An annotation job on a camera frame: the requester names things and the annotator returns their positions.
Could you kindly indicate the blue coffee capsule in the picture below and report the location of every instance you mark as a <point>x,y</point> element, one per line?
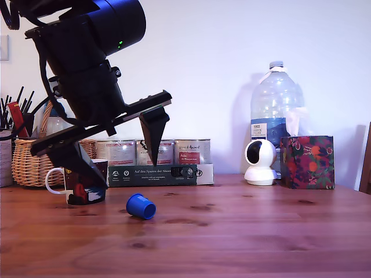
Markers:
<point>139,204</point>

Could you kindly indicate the dark printed mug white inside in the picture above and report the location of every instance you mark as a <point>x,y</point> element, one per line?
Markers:
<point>87,195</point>

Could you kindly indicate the silver can black logo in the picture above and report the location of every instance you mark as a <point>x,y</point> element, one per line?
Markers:
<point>168,152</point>

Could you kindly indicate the silver can pale label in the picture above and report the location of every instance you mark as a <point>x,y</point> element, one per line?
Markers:
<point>119,152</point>

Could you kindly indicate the white bottle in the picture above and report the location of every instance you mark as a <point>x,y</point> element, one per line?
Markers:
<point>56,126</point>

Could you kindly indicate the silver can red label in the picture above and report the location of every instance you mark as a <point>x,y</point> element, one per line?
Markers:
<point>191,152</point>

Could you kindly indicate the dark printed cardboard tray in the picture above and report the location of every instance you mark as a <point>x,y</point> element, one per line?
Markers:
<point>136,175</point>

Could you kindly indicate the wicker basket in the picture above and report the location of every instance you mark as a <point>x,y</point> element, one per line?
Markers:
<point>29,165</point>

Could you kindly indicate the black flat utensil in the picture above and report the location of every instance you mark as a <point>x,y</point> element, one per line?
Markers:
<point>27,124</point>

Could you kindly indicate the thin black stick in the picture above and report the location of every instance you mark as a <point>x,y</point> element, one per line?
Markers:
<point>29,100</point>
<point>20,93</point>
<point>9,111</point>
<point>3,114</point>

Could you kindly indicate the white printed carton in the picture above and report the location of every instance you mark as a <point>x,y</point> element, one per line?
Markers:
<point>5,159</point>

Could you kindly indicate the red printed packet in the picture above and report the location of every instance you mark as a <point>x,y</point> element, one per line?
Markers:
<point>16,116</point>

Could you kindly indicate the large clear water bottle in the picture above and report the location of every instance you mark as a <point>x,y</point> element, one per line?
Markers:
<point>275,98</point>

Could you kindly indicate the pale tissue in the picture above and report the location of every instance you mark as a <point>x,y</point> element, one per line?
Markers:
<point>292,121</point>

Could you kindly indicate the floral tissue box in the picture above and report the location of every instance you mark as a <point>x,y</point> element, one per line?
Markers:
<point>307,162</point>

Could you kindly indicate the brown wooden chair back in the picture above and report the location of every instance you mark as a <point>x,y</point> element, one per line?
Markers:
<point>365,162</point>

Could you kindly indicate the white wall switch plate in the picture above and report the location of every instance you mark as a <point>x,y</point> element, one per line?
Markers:
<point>4,47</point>

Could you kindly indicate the small white round camera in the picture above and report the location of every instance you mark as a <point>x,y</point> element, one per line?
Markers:
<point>259,165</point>

